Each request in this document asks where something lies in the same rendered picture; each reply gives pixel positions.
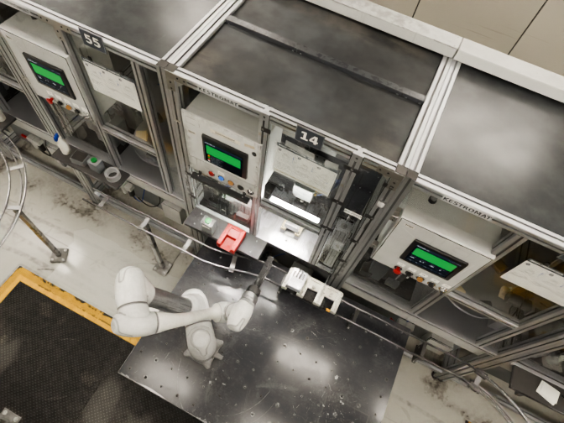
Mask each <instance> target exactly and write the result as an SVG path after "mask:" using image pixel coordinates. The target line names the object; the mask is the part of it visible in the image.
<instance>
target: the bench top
mask: <svg viewBox="0 0 564 423"><path fill-rule="evenodd" d="M196 256H197V257H199V258H201V259H204V260H206V261H208V262H211V263H214V264H218V265H221V266H225V267H228V268H230V265H231V262H232V255H229V254H225V253H220V252H218V251H215V250H212V249H210V248H207V247H205V246H203V245H202V246H201V248H200V250H199V251H198V253H197V254H196ZM263 266H264V264H263V263H260V262H258V261H254V260H251V259H247V258H240V257H238V258H237V261H236V264H235V269H239V270H243V271H247V272H250V273H254V274H259V273H260V271H261V269H262V268H263ZM256 279H257V276H254V275H251V274H245V273H241V272H238V271H233V272H229V269H223V268H220V267H217V266H214V265H210V264H207V263H205V262H202V261H200V260H199V259H197V258H193V260H192V261H191V263H190V265H189V266H188V268H187V269H186V271H185V272H184V273H183V275H182V276H181V278H180V280H179V281H178V283H177V284H176V286H175V287H174V289H173V290H172V291H171V293H173V294H176V295H179V296H182V295H183V293H184V292H186V291H187V290H190V289H198V290H201V291H202V292H203V294H204V295H205V296H206V298H207V302H208V305H209V308H211V307H212V306H213V305H214V304H216V303H218V302H221V301H227V302H233V303H236V302H238V301H239V300H240V298H241V296H242V295H243V292H244V291H246V290H247V288H248V287H249V286H250V285H254V281H255V280H256ZM259 289H260V290H261V293H260V295H259V297H258V301H257V304H256V305H255V307H254V308H253V314H252V315H251V317H250V319H249V321H248V323H247V325H246V326H245V327H244V328H243V329H242V330H241V331H240V332H234V331H232V330H230V329H229V328H228V327H227V323H223V322H214V320H211V323H212V326H213V330H214V333H215V338H216V339H218V340H223V345H222V346H221V347H220V349H219V350H218V353H220V354H221V355H222V356H223V357H222V360H220V359H217V358H214V359H213V361H212V363H211V367H210V368H209V369H206V368H205V367H204V366H203V365H201V364H199V363H198V362H196V361H194V360H192V359H191V358H187V357H185V356H184V351H185V350H186V349H187V348H188V347H187V340H186V332H185V326H180V327H176V328H173V329H169V330H167V331H163V332H159V333H156V334H153V335H149V336H146V337H141V338H140V339H139V341H138V343H137V344H136V346H135V347H134V349H133V350H132V352H131V353H130V354H129V356H128V358H127V359H126V361H125V362H124V364H123V365H122V367H121V368H120V369H119V370H118V373H120V374H121V375H122V376H124V377H126V378H128V379H130V380H132V381H133V382H134V383H136V384H138V385H140V386H142V387H144V388H145V389H147V390H149V391H150V392H152V393H154V394H156V395H158V396H159V397H160V398H162V399H164V400H166V401H168V402H170V403H171V404H172V405H175V406H176V407H178V408H180V409H182V410H183V411H185V412H187V413H188V414H190V415H192V416H194V417H196V418H197V419H198V420H201V421H203V422H204V423H381V422H382V420H383V418H384V413H385V410H386V407H387V404H388V401H389V397H390V394H391V391H392V388H393V386H394V381H395V378H396V375H397V373H398V370H399V366H400V362H401V359H402V357H403V354H404V350H403V349H401V348H399V347H396V346H395V345H393V344H391V343H389V342H386V341H385V340H383V339H381V338H379V337H376V336H375V335H374V334H372V333H370V332H367V331H365V330H364V329H362V328H360V327H358V326H355V325H354V326H351V327H350V330H348V329H347V328H346V327H347V324H348V321H345V320H343V319H342V318H340V317H338V316H335V315H333V314H332V313H330V312H328V311H326V310H324V309H322V308H321V310H320V309H318V308H316V307H314V306H313V305H310V304H308V303H306V302H304V301H303V300H300V299H298V298H296V297H294V296H293V294H292V293H290V292H289V291H288V290H284V289H282V291H281V293H280V294H278V293H277V292H278V290H279V286H278V285H275V284H273V283H271V282H269V281H267V280H266V279H265V280H264V282H263V283H262V284H261V287H260V288H259ZM342 299H343V300H345V301H346V302H348V303H350V304H352V305H354V306H356V307H358V308H360V309H362V310H364V311H366V312H368V313H370V314H372V315H374V316H376V317H378V318H380V319H382V320H384V321H387V322H388V323H390V324H392V325H394V326H397V327H398V328H400V329H402V330H404V331H406V332H408V333H410V329H409V328H408V327H406V326H403V325H401V324H399V323H398V322H396V321H393V320H391V319H389V318H388V317H386V316H383V315H381V314H379V313H378V312H376V311H373V310H371V309H369V308H367V307H366V306H364V305H361V304H359V303H357V302H356V301H354V300H351V299H349V298H347V297H346V296H343V297H342ZM355 323H357V324H358V325H360V326H363V327H365V328H367V329H369V330H370V331H372V332H375V333H377V334H379V335H380V336H381V337H384V338H386V339H388V340H390V341H391V342H394V343H396V344H398V345H400V346H401V347H404V348H405V346H406V343H407V341H408V338H409V335H407V334H405V333H403V332H401V331H399V330H397V329H395V328H393V327H391V326H389V325H387V324H385V323H383V322H381V321H379V320H377V319H375V318H373V317H371V316H369V315H367V314H365V313H363V312H361V311H360V312H359V314H358V318H357V320H356V322H355ZM140 350H142V352H139V351H140ZM144 376H147V378H146V379H145V378H144ZM308 378H311V380H308ZM341 395H343V398H341ZM380 395H382V396H383V397H382V398H380V397H379V396H380Z"/></svg>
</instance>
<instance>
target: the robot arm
mask: <svg viewBox="0 0 564 423"><path fill-rule="evenodd" d="M273 260H274V258H273V257H271V256H269V257H268V259H267V261H266V263H265V264H264V266H263V268H262V269H261V271H260V273H259V275H258V277H257V279H256V280H255V281H254V285H250V286H249V287H248V288H247V290H246V291H244V292H243V295H242V296H241V298H240V300H239V301H238V302H236V303H233V302H227V301H221V302H218V303H216V304H214V305H213V306H212V307H211V308H209V305H208V302H207V298H206V296H205V295H204V294H203V292H202V291H201V290H198V289H190V290H187V291H186V292H184V293H183V295H182V296H179V295H176V294H173V293H170V292H168V291H165V290H162V289H159V288H156V287H154V286H153V284H152V283H151V282H150V281H149V280H148V279H147V277H146V276H144V272H143V271H142V270H141V269H140V268H138V267H136V266H128V267H125V268H122V269H120V270H119V272H118V273H117V276H116V279H115V284H114V293H115V301H116V305H117V314H116V315H114V317H113V319H112V322H111V328H112V332H113V333H115V334H116V335H119V336H122V337H146V336H149V335H153V334H156V333H159V332H163V331H167V330H169V329H173V328H176V327H180V326H185V332H186V340H187V347H188V348H187V349H186V350H185V351H184V356H185V357H187V358H191V359H192V360H194V361H196V362H198V363H199V364H201V365H203V366H204V367H205V368H206V369H209V368H210V367H211V365H212V361H213V359H214V358H217V359H220V360H222V357H223V356H222V355H221V354H220V353H218V350H219V349H220V347H221V346H222V345H223V340H218V339H216V338H215V333H214V330H213V326H212V320H214V322H223V323H227V327H228V328H229V329H230V330H232V331H234V332H240V331H241V330H242V329H243V328H244V327H245V326H246V325H247V323H248V321H249V319H250V317H251V315H252V314H253V308H254V307H255V305H256V304H257V301H258V300H259V295H260V293H261V290H260V289H259V288H260V287H261V284H262V283H263V282H264V279H265V278H266V275H267V274H268V272H269V270H270V268H271V267H272V265H273V264H272V261H273ZM149 307H151V308H154V309H157V310H161V311H166V312H169V313H166V312H158V311H150V310H149Z"/></svg>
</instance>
